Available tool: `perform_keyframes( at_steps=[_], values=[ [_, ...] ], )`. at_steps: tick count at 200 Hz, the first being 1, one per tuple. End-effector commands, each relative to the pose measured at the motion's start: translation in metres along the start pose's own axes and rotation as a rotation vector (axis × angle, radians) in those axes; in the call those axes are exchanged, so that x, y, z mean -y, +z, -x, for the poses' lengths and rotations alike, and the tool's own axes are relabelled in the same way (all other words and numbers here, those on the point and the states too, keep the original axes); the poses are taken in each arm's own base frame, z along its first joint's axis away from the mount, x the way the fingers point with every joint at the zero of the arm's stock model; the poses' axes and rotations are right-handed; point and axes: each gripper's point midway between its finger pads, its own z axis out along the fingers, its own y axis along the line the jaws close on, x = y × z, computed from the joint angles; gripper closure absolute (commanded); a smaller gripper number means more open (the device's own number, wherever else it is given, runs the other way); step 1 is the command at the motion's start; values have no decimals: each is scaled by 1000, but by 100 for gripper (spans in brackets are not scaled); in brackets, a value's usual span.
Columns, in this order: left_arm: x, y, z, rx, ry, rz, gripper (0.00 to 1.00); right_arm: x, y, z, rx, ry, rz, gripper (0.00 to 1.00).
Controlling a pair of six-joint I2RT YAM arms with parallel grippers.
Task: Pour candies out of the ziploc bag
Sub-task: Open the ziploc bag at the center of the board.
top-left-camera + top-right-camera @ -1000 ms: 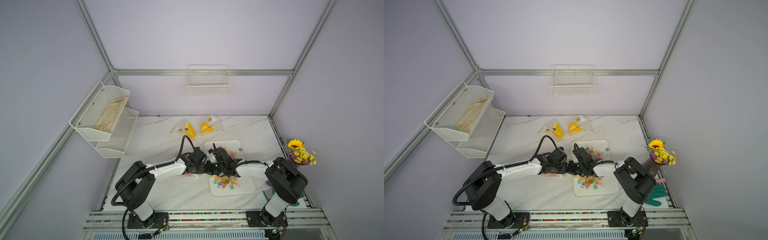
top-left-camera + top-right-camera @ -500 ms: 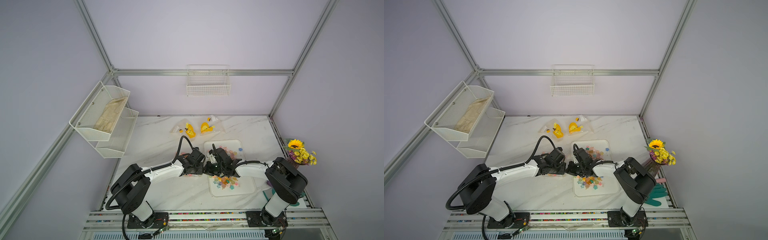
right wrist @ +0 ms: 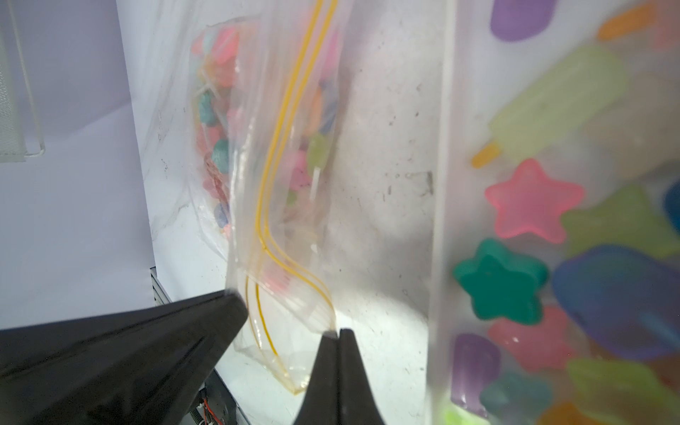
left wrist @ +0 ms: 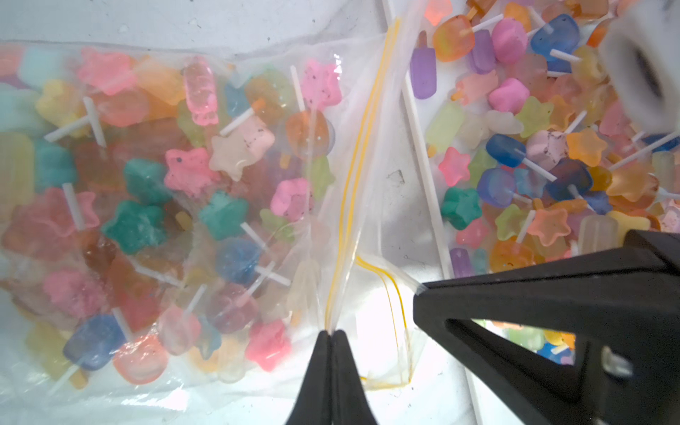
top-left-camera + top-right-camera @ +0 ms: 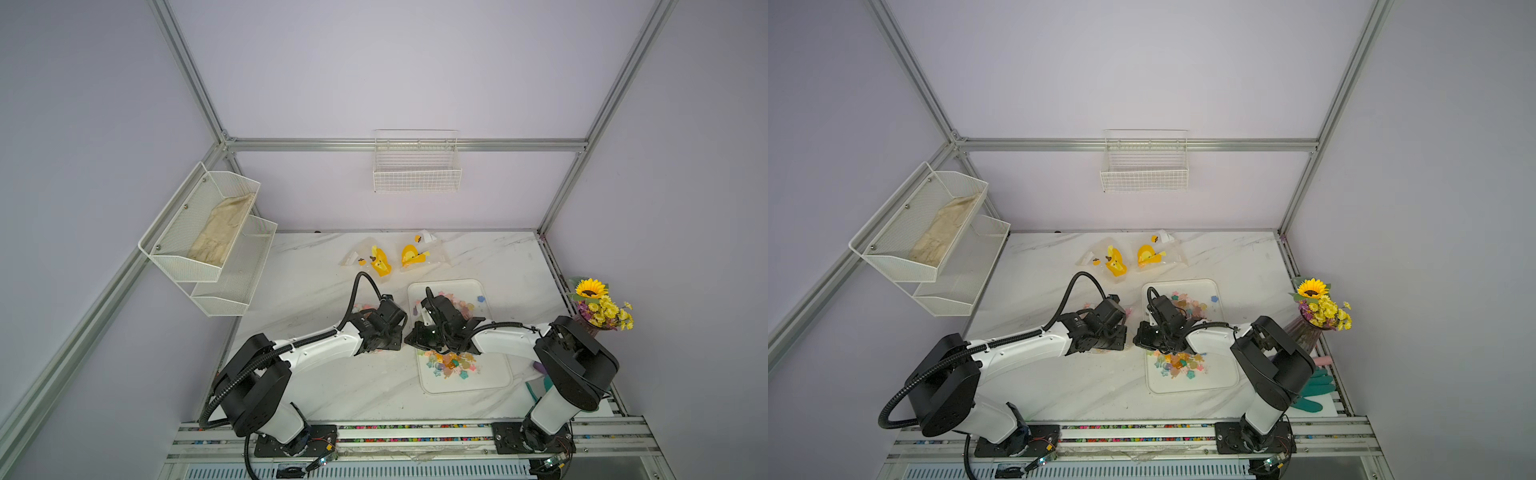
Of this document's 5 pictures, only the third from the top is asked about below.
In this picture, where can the pink star candy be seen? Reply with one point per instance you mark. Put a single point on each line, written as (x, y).
(532, 202)

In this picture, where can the pile of candies on tray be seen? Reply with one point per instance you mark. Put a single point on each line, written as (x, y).
(574, 255)

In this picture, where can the green popsicle candy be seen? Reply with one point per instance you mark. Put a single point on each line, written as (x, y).
(570, 93)

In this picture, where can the white plastic tray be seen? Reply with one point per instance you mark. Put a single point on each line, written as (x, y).
(531, 212)

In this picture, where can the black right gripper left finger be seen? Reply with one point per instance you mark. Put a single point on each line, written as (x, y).
(320, 405)

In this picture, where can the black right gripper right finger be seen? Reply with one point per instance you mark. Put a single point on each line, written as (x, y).
(356, 403)

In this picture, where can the green star candy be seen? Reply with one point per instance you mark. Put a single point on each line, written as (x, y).
(502, 283)

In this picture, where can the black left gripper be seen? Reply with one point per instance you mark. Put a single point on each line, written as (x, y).
(140, 367)

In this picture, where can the white two-tier mesh shelf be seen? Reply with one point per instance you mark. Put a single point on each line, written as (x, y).
(13, 142)

